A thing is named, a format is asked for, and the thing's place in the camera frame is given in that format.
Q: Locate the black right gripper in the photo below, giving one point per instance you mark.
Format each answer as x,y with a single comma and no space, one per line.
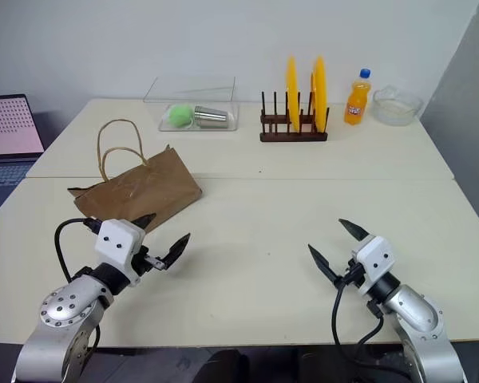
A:
353,275

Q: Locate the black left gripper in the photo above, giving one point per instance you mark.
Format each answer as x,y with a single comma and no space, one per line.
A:
143,261

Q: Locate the brown paper bag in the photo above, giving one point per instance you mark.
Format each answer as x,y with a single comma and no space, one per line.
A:
151,191

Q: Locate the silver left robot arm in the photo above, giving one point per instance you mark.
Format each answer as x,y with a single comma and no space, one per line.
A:
64,307

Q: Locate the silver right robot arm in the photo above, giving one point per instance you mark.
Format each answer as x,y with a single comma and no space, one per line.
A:
415,311

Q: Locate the dark wooden dish rack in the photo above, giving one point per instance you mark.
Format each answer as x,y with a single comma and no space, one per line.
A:
291,137

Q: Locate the green fuzzy ball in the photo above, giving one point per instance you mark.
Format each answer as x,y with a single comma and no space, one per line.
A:
179,115

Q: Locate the silver metal cup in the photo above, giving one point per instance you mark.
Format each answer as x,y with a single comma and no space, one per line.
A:
211,116

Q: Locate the orange soda bottle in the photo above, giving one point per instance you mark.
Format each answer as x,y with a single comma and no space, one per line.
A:
357,103

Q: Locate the clear glass bowl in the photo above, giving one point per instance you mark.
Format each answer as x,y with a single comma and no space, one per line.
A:
397,107

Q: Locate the clear plastic box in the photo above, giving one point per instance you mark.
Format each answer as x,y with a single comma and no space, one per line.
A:
229,101

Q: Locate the yellow plate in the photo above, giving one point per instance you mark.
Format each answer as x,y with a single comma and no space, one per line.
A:
292,95
320,91

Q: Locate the open laptop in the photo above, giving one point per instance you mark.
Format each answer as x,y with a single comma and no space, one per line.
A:
8,127

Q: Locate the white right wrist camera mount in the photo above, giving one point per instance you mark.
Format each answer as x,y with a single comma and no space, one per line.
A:
377,255

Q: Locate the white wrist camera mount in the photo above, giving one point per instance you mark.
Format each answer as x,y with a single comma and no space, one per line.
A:
115,239
377,255

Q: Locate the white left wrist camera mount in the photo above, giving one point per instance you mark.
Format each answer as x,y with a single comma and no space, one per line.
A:
115,239

